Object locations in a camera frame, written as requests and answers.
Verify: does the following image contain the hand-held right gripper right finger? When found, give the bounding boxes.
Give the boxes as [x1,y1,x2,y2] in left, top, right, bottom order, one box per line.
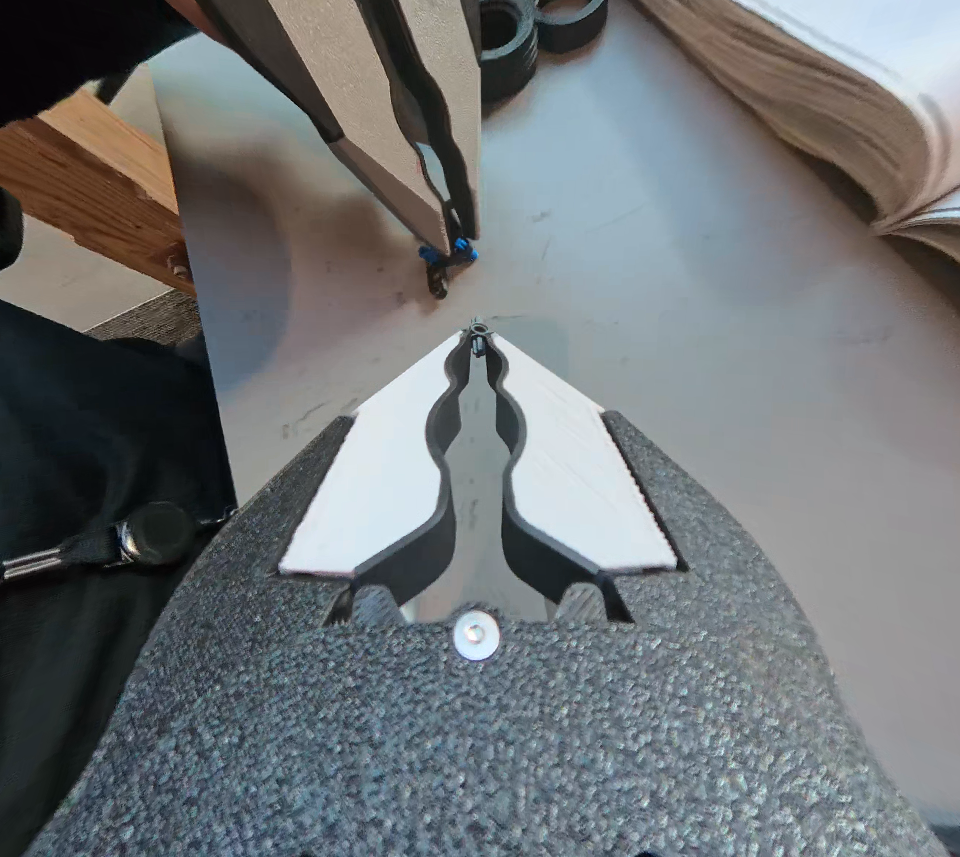
[482,332,681,624]

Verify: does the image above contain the black rubber toy tyre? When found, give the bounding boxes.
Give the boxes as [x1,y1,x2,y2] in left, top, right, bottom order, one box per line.
[525,0,610,54]
[478,0,540,106]

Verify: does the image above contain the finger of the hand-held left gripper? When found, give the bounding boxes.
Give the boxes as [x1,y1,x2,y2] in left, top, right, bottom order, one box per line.
[384,0,484,241]
[257,0,453,245]

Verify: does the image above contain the wooden furniture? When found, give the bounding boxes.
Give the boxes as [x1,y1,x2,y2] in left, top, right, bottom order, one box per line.
[0,88,198,297]

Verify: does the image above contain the black strap with toggle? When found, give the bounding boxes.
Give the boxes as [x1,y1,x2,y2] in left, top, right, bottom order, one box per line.
[0,500,235,582]

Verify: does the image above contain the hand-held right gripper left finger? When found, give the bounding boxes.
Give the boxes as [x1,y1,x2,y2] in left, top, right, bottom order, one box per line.
[277,330,480,622]

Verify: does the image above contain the black beam two blue pins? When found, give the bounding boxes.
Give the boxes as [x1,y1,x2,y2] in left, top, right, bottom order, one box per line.
[417,236,481,302]

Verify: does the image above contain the person's left forearm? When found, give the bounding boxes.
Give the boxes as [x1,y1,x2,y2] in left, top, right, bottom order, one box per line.
[0,0,200,127]

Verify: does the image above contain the open instruction book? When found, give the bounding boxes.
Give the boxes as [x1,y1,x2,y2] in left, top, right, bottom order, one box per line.
[551,0,960,260]

